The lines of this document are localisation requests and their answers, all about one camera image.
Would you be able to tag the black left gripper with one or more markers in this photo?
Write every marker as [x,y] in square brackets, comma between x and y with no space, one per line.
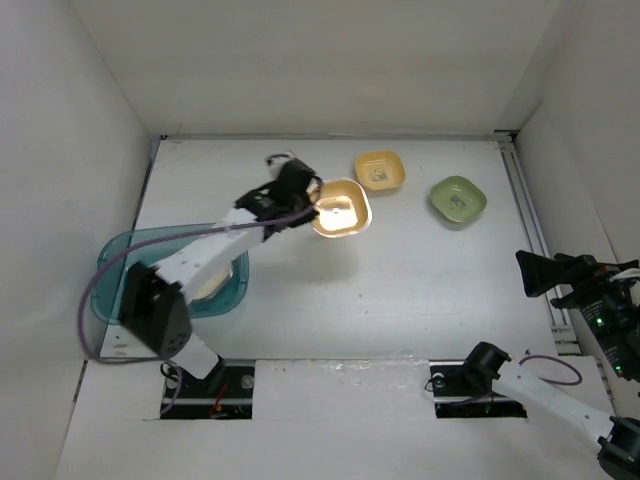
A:
[307,218]

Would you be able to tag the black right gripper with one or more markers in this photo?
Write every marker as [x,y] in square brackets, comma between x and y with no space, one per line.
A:
[539,272]

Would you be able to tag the yellow panda plate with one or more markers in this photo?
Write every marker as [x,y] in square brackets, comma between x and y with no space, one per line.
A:
[380,170]
[343,209]

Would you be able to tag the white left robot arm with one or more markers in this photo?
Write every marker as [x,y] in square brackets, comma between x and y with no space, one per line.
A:
[155,299]

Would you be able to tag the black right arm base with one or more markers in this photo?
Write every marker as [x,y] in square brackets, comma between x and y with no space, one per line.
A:
[463,388]

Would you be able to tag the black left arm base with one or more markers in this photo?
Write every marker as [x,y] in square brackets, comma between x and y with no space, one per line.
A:
[226,394]

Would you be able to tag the teal transparent plastic bin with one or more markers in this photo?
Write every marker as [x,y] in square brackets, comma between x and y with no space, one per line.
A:
[106,295]

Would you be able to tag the green panda plate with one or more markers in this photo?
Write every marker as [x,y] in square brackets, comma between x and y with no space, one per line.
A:
[457,199]

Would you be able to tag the aluminium rail frame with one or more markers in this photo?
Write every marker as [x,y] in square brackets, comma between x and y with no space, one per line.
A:
[503,139]

